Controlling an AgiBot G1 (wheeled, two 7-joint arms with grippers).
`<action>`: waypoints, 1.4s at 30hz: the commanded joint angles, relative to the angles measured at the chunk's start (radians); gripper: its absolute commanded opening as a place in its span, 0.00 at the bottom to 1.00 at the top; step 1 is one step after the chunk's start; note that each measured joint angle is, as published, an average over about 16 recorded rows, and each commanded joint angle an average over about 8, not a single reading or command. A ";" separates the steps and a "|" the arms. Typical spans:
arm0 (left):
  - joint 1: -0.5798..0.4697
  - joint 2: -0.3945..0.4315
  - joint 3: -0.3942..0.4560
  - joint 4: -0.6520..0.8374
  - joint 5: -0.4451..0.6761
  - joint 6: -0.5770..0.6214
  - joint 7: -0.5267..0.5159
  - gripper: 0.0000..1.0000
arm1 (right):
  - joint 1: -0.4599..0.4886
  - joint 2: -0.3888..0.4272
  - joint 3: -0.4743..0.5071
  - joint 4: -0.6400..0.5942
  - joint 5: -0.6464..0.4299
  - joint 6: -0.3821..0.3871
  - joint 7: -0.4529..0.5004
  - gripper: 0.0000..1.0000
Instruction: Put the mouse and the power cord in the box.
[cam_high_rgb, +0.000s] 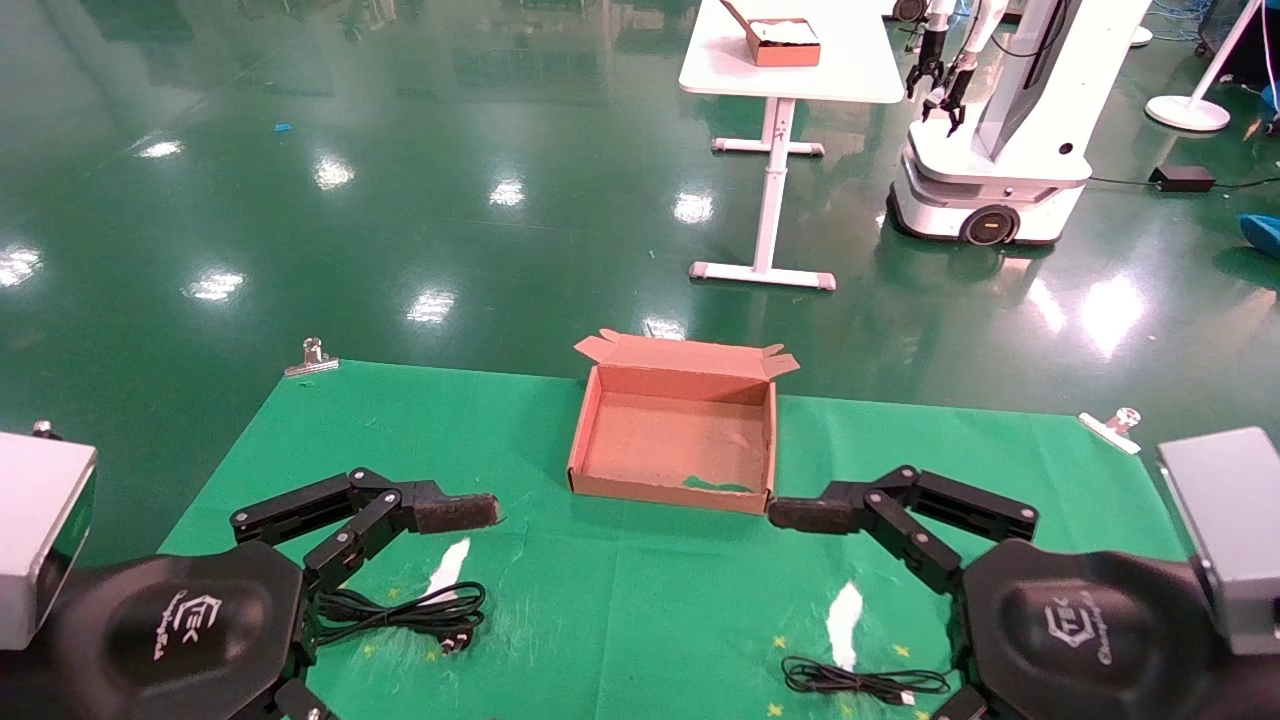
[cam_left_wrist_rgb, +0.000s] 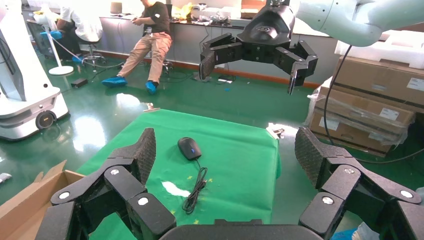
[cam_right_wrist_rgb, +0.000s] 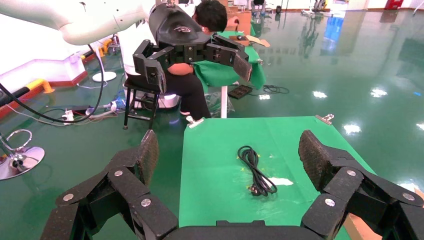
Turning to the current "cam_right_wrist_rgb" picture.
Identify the white round floor stand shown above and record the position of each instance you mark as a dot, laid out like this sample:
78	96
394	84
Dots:
104	76

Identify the metal binder clip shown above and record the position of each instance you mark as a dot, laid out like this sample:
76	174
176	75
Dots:
324	119
194	122

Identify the white table leg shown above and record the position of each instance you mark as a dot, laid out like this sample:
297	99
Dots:
224	102

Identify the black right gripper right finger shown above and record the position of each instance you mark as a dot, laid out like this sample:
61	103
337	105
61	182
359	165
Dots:
344	180

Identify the seated person in white shirt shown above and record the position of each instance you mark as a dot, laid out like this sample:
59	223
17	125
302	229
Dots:
188	92

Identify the yellow and black floor guard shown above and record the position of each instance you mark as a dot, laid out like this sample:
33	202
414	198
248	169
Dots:
38	84

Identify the flat brown cardboard sheet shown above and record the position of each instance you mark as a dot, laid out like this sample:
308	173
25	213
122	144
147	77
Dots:
258	41

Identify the green cloth on neighbouring table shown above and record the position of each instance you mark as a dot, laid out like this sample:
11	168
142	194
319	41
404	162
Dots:
215	74

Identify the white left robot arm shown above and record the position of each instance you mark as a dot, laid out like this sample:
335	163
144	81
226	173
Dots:
82	20

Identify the clear plastic bag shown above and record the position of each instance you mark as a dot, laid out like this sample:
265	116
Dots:
215	104

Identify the red cabinet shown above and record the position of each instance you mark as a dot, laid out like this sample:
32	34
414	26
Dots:
394	4

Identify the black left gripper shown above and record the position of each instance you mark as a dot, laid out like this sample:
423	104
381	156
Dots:
175	30

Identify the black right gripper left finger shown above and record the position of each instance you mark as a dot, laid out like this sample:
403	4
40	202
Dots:
132	192

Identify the white power strip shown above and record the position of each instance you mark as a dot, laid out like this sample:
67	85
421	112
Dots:
68	116

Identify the black metal stool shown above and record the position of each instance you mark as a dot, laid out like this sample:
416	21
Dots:
139	86

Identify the stacked brown cardboard boxes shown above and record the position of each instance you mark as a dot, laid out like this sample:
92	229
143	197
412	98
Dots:
243	21

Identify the chrome bar stool base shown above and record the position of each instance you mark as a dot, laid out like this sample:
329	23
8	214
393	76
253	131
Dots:
24	160

